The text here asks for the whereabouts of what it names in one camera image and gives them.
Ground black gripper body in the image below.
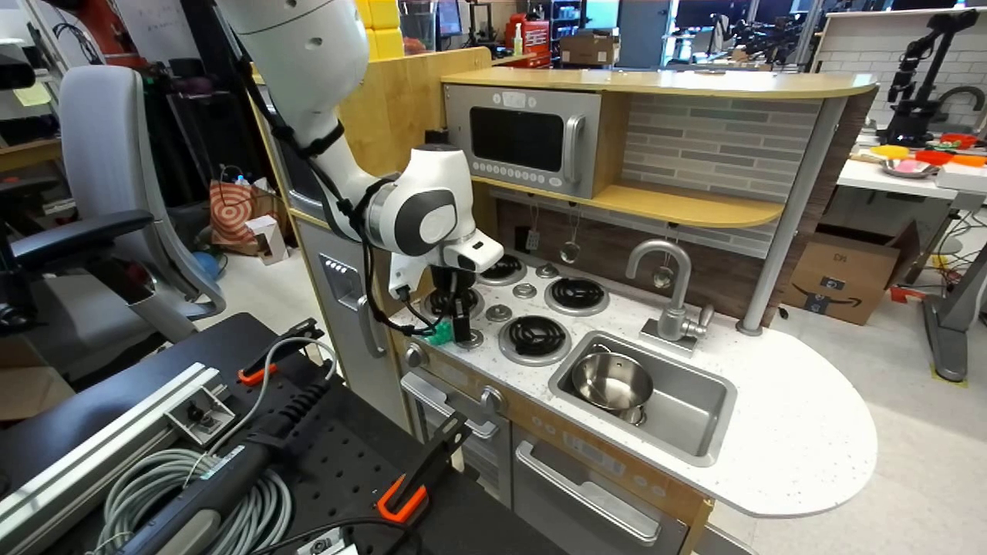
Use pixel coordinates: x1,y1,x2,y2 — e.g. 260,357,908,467
426,263,479,314

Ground green grape plush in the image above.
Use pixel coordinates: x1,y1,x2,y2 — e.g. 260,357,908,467
420,318,456,350

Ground silver metal pot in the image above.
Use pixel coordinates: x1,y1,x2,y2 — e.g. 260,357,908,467
565,344,657,419

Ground hanging toy utensil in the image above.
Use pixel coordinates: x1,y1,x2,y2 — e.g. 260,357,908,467
558,205,583,269
521,201,543,255

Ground grey oven door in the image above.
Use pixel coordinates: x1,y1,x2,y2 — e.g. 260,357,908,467
397,367,518,509

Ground grey toy microwave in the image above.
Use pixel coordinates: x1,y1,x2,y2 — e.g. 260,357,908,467
442,83,605,201

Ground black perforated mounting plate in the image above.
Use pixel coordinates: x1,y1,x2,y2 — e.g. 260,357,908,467
257,381,537,555

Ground orange black bar clamp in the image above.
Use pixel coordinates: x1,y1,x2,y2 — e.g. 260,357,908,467
372,411,479,529
236,318,328,390

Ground silver toy faucet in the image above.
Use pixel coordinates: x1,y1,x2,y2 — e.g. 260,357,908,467
624,237,715,347

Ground grey cabinet door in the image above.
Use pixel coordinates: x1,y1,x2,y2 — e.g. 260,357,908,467
508,428,715,555

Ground red patterned bag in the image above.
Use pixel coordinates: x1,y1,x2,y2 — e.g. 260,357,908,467
206,178,262,255

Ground grey toy kitchen sink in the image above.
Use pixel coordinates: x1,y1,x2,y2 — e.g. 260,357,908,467
549,329,742,467

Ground yellow stacked blocks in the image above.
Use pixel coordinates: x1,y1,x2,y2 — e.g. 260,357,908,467
351,0,411,62

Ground red background object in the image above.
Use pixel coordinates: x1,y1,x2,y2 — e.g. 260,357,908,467
502,9,557,62

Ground small background cardboard box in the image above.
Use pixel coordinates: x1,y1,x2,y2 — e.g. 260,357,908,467
558,27,621,70

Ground black work table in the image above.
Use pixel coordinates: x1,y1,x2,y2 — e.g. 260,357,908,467
0,309,558,555

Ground toy kitchen with white counter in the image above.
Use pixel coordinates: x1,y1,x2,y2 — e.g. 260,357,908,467
288,43,883,555

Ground brown cardboard box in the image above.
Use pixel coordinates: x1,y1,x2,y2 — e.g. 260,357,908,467
783,218,927,329

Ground grey office chair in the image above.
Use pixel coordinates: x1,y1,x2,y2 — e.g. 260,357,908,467
0,62,232,344

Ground white desk with grey leg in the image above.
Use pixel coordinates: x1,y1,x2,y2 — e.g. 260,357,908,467
836,141,987,385

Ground red orange desk items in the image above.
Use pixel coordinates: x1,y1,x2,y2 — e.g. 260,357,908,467
870,141,987,176

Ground black background machine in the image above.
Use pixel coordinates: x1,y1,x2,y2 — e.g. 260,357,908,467
883,9,987,147

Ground grey fridge door handle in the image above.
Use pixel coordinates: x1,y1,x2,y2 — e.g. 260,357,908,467
359,294,389,359

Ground black ribbed cable connector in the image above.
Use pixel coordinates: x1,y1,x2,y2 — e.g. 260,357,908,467
119,373,343,555

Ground small metal corner bracket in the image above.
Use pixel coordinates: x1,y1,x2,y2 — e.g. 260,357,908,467
168,389,242,448

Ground grey coiled cable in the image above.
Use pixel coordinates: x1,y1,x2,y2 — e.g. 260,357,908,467
89,332,343,555

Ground aluminium extrusion rail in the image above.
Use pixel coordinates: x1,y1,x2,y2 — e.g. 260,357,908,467
0,359,225,549

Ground white perforated wall panel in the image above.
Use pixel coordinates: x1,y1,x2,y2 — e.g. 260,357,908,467
813,7,987,147

